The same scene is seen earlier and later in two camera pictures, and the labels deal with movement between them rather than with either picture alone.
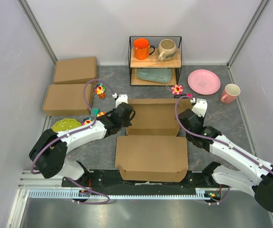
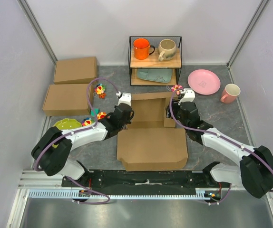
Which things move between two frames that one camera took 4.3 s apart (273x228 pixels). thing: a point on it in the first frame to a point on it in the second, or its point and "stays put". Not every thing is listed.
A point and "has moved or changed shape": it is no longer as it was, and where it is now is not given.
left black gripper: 128,123 stays put
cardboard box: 152,151 has moved or changed shape
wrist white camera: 200,107 to 189,97
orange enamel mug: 141,48 stays put
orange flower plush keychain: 101,113 stays put
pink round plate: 204,81 stays put
